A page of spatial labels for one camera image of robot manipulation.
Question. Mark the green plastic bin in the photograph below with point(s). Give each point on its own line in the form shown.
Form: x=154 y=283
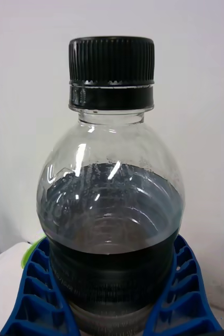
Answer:
x=29 y=253

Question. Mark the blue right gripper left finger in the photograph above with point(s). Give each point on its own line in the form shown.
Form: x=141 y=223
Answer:
x=38 y=302

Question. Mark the dark liquid bottle black cap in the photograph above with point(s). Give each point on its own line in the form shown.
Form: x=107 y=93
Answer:
x=111 y=210

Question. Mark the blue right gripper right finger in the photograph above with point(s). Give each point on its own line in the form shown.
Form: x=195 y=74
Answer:
x=185 y=302

